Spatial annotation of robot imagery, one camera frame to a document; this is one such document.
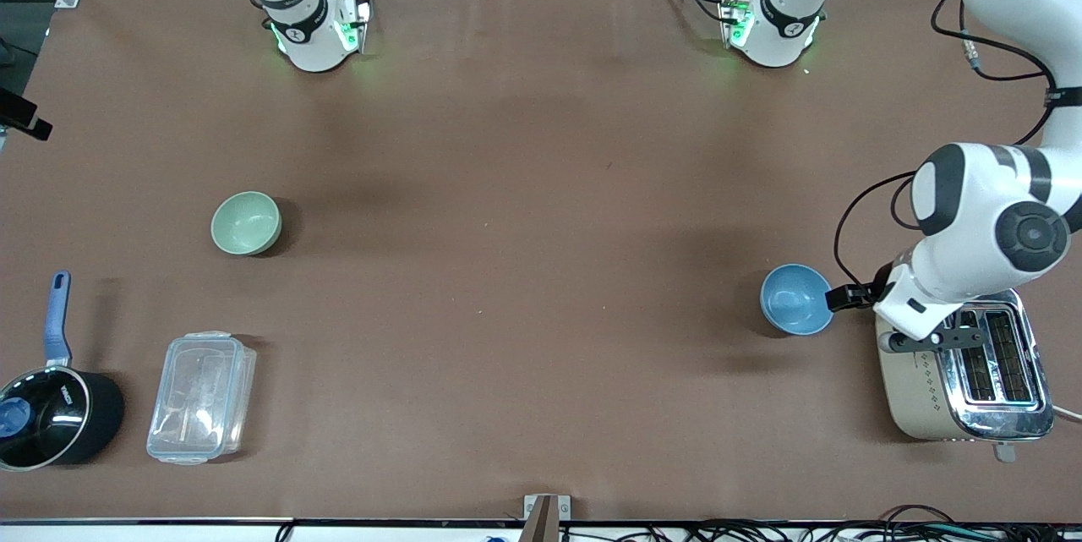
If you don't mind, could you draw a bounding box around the beige chrome toaster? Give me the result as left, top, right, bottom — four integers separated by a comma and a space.
875, 288, 1056, 464

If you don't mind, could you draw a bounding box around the black cable tangle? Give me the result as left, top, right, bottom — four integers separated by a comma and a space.
558, 505, 1082, 542

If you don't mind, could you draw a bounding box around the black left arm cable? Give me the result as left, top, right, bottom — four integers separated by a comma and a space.
833, 0, 1059, 289

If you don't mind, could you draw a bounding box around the metal base connector plate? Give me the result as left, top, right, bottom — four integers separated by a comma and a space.
336, 0, 373, 54
718, 0, 755, 50

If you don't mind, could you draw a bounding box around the clear plastic food container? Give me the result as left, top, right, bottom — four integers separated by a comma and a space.
146, 331, 257, 466

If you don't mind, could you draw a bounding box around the brown table cover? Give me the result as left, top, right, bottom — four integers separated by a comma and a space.
0, 0, 1082, 522

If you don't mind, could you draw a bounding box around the metal table edge bracket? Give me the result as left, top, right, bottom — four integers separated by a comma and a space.
523, 494, 571, 542

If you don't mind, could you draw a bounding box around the glass lid blue knob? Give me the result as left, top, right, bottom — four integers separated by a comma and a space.
0, 367, 90, 471

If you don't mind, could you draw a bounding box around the blue ceramic bowl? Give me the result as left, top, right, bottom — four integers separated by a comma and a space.
760, 264, 835, 337

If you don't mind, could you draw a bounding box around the black saucepan blue handle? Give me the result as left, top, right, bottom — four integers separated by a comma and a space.
0, 271, 126, 472

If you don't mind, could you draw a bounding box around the green ceramic bowl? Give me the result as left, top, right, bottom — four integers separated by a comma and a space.
210, 191, 282, 257

